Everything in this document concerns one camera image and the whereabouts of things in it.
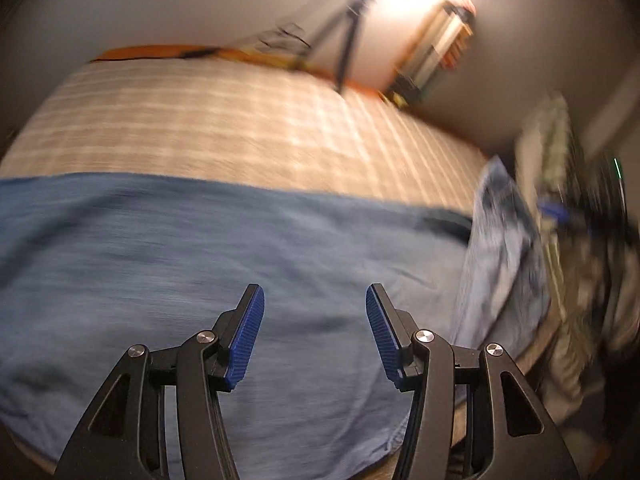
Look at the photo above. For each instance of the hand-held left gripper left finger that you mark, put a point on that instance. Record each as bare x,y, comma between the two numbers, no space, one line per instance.
246,332

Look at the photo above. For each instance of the beige checked blanket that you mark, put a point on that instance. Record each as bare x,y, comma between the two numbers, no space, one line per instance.
200,120

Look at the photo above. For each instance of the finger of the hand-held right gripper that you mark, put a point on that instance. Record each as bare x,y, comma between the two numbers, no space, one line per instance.
552,210

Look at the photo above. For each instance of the green striped white pillow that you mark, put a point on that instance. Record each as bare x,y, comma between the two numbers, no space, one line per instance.
550,145

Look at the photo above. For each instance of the pale crumpled cloth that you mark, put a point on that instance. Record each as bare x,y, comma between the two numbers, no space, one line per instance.
580,340

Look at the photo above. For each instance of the blue denim pants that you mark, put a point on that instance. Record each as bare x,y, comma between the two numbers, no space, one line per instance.
200,260

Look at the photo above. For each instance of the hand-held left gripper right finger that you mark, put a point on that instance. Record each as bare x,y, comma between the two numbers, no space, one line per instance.
384,335

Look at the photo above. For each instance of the leaning framed pictures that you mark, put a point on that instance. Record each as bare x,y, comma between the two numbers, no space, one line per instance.
435,45

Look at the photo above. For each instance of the black tripod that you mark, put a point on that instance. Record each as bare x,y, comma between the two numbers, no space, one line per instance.
350,45

